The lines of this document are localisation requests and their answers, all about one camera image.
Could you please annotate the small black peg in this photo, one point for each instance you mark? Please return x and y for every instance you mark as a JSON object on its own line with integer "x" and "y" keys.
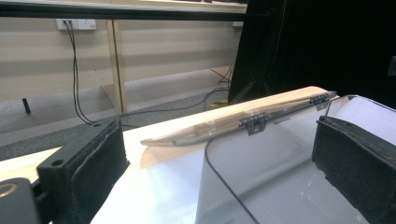
{"x": 26, "y": 106}

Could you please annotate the black curtain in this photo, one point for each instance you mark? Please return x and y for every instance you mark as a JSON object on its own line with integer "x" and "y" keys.
{"x": 311, "y": 46}

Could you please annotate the white table mat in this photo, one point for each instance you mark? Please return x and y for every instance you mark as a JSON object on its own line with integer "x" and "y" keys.
{"x": 149, "y": 193}

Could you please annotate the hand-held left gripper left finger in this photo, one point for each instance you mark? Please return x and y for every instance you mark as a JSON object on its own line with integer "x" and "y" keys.
{"x": 93, "y": 168}

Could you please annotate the black metal frame bar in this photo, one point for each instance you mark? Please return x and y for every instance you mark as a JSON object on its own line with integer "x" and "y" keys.
{"x": 124, "y": 12}

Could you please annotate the light wooden shelf unit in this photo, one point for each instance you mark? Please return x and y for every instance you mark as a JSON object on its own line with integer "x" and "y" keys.
{"x": 171, "y": 49}

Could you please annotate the clear grey lidded storage box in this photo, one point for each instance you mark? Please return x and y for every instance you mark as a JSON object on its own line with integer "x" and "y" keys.
{"x": 264, "y": 174}

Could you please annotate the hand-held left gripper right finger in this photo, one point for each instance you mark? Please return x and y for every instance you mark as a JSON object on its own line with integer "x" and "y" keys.
{"x": 358, "y": 165}

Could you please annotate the white wall socket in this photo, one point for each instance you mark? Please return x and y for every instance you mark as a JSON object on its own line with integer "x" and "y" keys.
{"x": 84, "y": 24}

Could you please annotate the yellow floor tape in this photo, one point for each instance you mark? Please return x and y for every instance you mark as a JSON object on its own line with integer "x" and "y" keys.
{"x": 219, "y": 103}

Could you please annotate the black metal stand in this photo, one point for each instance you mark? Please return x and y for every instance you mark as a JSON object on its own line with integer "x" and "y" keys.
{"x": 246, "y": 90}

